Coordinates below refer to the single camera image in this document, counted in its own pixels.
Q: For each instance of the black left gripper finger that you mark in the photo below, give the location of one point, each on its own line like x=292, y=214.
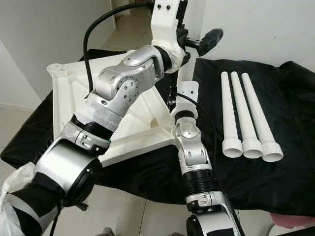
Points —
x=211, y=34
x=209, y=44

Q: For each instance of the white plastic table top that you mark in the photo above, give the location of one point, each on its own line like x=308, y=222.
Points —
x=66, y=113

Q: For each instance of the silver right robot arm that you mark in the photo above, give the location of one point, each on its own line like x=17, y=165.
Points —
x=192, y=147

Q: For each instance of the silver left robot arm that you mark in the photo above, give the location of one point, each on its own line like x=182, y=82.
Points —
x=118, y=88

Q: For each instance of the black cloth table cover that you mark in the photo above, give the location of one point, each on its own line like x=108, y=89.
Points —
x=266, y=187

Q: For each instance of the grey robot left foot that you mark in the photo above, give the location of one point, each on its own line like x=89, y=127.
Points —
x=110, y=232

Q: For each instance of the pink cushion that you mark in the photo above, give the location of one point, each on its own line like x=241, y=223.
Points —
x=293, y=222

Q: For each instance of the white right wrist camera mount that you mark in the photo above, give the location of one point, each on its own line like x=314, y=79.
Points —
x=188, y=93

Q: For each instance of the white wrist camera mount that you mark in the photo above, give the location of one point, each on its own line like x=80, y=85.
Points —
x=188, y=93
x=170, y=19

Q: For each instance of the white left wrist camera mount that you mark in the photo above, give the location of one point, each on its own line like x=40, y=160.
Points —
x=170, y=19

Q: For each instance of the white door frame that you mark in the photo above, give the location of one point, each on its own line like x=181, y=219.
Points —
x=118, y=6

